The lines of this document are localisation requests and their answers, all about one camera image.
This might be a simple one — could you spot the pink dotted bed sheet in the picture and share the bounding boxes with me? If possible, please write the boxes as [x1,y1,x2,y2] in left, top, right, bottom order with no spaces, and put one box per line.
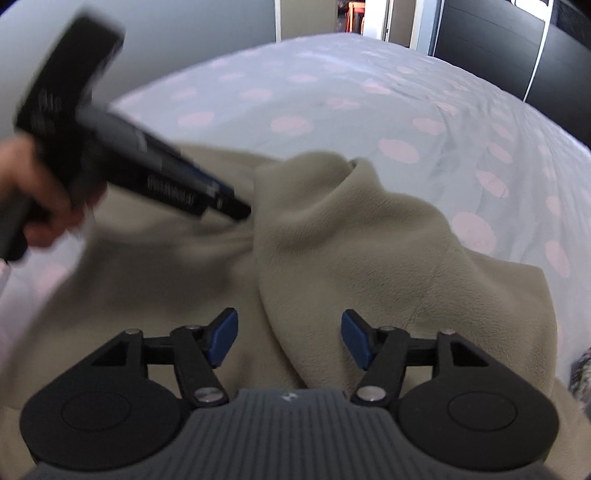
[0,32,591,384]

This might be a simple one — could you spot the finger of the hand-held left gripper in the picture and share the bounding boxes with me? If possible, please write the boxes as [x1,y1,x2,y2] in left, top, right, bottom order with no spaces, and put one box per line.
[137,130,253,223]

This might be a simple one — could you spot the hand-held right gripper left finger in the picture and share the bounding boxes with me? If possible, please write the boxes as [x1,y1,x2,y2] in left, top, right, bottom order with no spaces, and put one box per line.
[90,307,240,408]

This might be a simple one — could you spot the white door frame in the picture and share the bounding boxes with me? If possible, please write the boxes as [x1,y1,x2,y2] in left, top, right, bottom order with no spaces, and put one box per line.
[274,0,439,55]

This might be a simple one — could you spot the person's left hand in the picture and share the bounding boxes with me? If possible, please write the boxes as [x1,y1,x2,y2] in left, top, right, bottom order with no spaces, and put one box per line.
[0,137,108,250]

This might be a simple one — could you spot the dark wardrobe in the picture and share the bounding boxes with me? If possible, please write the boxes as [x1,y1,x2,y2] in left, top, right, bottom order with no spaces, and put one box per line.
[428,0,591,151]

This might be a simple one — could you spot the dark floral patterned cloth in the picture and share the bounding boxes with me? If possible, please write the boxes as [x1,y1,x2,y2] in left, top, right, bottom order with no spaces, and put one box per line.
[569,345,591,403]

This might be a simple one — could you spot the beige fleece sweater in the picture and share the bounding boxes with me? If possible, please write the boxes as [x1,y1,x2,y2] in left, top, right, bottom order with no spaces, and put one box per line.
[0,145,581,480]

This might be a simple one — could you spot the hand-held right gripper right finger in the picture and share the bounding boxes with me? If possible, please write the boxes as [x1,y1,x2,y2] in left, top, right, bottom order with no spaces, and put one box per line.
[340,308,503,408]

